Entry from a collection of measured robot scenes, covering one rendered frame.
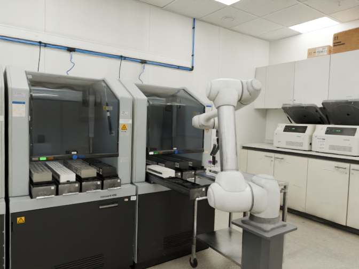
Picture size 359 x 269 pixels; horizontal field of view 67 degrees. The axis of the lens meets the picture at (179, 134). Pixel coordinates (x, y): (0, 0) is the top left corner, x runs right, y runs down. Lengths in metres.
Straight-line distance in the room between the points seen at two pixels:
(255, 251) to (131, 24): 2.87
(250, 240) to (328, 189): 2.38
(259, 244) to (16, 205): 1.45
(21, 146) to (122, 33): 1.99
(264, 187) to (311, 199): 2.53
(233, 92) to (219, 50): 2.82
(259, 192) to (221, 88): 0.60
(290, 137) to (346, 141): 0.73
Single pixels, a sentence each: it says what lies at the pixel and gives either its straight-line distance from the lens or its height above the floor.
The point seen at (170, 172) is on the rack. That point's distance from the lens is 2.14.
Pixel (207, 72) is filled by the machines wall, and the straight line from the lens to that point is 4.15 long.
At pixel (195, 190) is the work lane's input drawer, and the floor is 0.80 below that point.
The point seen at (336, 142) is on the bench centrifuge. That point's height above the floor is 1.05.
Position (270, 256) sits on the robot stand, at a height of 0.56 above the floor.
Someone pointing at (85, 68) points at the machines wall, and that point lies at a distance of 3.28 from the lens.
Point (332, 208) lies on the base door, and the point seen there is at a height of 0.24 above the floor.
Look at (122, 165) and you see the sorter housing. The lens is 2.21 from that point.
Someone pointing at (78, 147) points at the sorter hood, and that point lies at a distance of 2.06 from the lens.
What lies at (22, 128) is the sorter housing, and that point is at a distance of 2.01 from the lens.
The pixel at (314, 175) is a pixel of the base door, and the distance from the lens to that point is 3.95.
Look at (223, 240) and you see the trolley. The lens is 2.44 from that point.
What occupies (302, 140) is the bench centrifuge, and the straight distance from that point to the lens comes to 4.00.
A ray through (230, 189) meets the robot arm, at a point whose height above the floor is 0.91.
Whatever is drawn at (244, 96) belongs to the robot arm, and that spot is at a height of 1.41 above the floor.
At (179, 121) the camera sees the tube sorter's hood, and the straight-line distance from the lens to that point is 2.42.
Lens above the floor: 1.26
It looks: 3 degrees down
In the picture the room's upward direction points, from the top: 2 degrees clockwise
